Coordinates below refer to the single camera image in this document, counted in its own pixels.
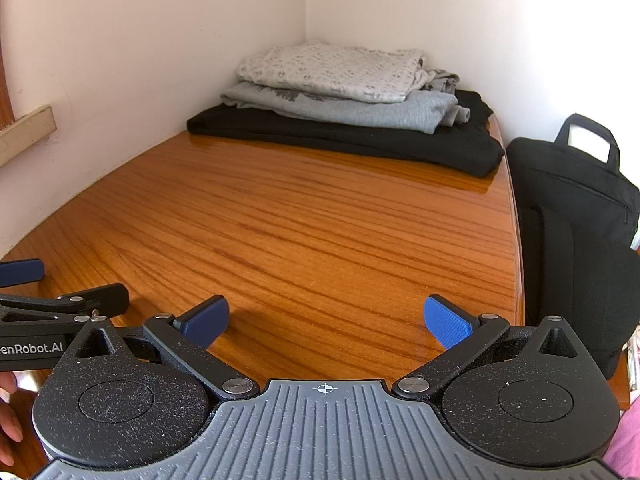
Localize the pink clothing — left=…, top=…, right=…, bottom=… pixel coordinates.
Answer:
left=602, top=395, right=640, bottom=480

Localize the wooden window frame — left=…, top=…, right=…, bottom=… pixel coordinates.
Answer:
left=0, top=35, right=16, bottom=131

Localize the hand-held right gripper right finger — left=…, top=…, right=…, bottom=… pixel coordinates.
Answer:
left=392, top=294, right=577, bottom=401

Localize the grey printed sweatshirt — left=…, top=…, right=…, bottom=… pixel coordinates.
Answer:
left=220, top=67, right=471, bottom=135

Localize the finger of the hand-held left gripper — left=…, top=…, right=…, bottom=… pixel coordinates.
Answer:
left=0, top=258, right=46, bottom=288
left=0, top=282, right=130, bottom=322

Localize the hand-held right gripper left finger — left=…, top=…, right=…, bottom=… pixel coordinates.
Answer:
left=75, top=295, right=261, bottom=402

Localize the black folded garment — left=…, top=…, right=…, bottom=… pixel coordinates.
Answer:
left=186, top=90, right=506, bottom=178

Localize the white patterned pajama shirt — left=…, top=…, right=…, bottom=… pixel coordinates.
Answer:
left=235, top=42, right=428, bottom=105

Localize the person's left hand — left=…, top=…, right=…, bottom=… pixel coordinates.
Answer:
left=0, top=372, right=26, bottom=467

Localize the black laptop bag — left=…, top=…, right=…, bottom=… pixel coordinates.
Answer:
left=506, top=114, right=640, bottom=380

